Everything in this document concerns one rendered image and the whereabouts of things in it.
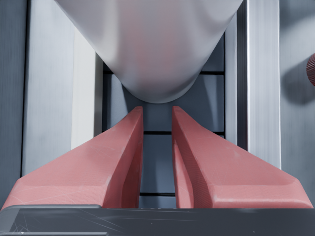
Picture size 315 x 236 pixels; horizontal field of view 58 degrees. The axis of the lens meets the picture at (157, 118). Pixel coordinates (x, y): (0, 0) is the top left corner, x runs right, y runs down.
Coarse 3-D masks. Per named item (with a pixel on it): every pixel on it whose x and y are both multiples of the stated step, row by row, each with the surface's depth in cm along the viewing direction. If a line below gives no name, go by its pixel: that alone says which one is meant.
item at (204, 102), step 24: (216, 48) 18; (216, 72) 18; (120, 96) 18; (192, 96) 18; (216, 96) 18; (144, 120) 18; (168, 120) 18; (216, 120) 18; (144, 144) 18; (168, 144) 18; (144, 168) 18; (168, 168) 18; (144, 192) 18; (168, 192) 18
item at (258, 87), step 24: (264, 0) 10; (240, 24) 11; (264, 24) 10; (240, 48) 10; (264, 48) 10; (240, 72) 10; (264, 72) 10; (240, 96) 10; (264, 96) 10; (240, 120) 10; (264, 120) 10; (240, 144) 10; (264, 144) 10
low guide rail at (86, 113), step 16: (80, 48) 15; (80, 64) 15; (96, 64) 15; (80, 80) 15; (96, 80) 15; (80, 96) 15; (96, 96) 15; (80, 112) 15; (96, 112) 15; (80, 128) 14; (96, 128) 15; (80, 144) 14
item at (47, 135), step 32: (32, 0) 24; (288, 0) 23; (32, 32) 24; (64, 32) 23; (288, 32) 23; (32, 64) 23; (64, 64) 23; (288, 64) 23; (32, 96) 23; (64, 96) 23; (288, 96) 23; (32, 128) 23; (64, 128) 23; (288, 128) 23; (32, 160) 23; (288, 160) 23
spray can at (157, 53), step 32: (64, 0) 5; (96, 0) 4; (128, 0) 4; (160, 0) 4; (192, 0) 4; (224, 0) 5; (96, 32) 6; (128, 32) 5; (160, 32) 5; (192, 32) 6; (128, 64) 8; (160, 64) 8; (192, 64) 9; (160, 96) 14
